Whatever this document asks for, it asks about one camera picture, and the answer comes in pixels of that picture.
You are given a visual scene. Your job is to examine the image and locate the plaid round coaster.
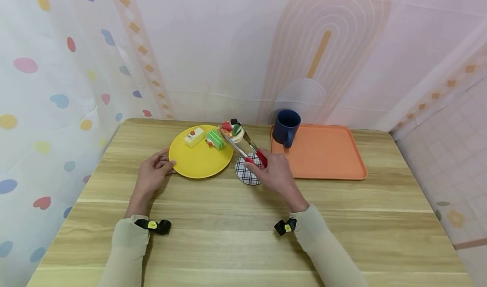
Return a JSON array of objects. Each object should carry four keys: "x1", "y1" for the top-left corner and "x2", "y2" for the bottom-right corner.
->
[{"x1": 235, "y1": 153, "x2": 263, "y2": 186}]

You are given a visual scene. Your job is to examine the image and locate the orange rectangular tray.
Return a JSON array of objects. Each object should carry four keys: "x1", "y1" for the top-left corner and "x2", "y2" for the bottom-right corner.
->
[{"x1": 270, "y1": 124, "x2": 369, "y2": 180}]

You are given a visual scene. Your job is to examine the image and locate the person's left hand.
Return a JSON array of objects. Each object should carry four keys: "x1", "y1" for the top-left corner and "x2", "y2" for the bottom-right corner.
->
[{"x1": 134, "y1": 149, "x2": 177, "y2": 201}]

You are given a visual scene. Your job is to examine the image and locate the green toy cake slice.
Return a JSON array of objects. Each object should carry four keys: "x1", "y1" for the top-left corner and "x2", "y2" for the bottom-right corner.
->
[{"x1": 205, "y1": 129, "x2": 227, "y2": 151}]

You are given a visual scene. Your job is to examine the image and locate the dark blue mug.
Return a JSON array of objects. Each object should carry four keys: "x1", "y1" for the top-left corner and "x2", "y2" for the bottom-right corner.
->
[{"x1": 272, "y1": 109, "x2": 302, "y2": 149}]

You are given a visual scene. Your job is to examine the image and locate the person's right forearm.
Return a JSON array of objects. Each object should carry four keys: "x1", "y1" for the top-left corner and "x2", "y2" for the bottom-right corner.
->
[{"x1": 283, "y1": 191, "x2": 370, "y2": 287}]

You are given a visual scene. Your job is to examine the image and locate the yellow round plate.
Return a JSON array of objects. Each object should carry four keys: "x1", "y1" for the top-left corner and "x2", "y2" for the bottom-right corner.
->
[{"x1": 168, "y1": 125, "x2": 234, "y2": 179}]

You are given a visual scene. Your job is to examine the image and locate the red-handled metal tongs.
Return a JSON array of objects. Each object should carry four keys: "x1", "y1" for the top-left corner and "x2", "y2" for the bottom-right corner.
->
[{"x1": 219, "y1": 124, "x2": 268, "y2": 169}]

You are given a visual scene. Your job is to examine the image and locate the toy fruit tart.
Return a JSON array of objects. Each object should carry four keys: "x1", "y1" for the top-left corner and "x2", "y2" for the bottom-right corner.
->
[{"x1": 221, "y1": 118, "x2": 245, "y2": 144}]

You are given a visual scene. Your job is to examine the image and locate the black wrist band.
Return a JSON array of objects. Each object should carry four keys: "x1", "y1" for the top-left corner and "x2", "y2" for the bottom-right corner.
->
[
  {"x1": 134, "y1": 219, "x2": 172, "y2": 236},
  {"x1": 274, "y1": 218, "x2": 298, "y2": 237}
]

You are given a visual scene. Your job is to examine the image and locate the person's left forearm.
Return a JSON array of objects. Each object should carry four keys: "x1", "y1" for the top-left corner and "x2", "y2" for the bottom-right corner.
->
[{"x1": 98, "y1": 191, "x2": 152, "y2": 287}]

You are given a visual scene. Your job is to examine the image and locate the white toy cake slice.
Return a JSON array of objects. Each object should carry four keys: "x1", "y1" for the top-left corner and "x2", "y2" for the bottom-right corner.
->
[{"x1": 184, "y1": 127, "x2": 206, "y2": 148}]

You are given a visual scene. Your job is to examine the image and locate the person's right hand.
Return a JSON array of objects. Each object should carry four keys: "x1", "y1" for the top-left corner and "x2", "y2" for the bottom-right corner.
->
[{"x1": 244, "y1": 148, "x2": 302, "y2": 200}]

